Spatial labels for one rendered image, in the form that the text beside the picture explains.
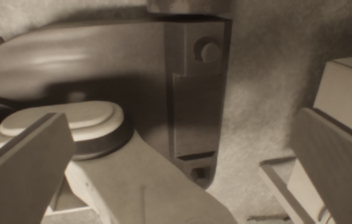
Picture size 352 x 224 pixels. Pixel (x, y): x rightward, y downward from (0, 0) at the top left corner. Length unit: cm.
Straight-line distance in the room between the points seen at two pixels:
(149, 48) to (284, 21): 48
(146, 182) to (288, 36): 67
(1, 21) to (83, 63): 29
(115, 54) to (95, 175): 25
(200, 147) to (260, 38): 40
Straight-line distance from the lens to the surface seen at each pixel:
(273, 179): 99
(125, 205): 28
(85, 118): 36
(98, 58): 46
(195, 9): 43
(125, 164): 32
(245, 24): 71
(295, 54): 85
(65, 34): 46
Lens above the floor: 61
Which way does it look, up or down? 58 degrees down
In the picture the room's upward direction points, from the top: 157 degrees clockwise
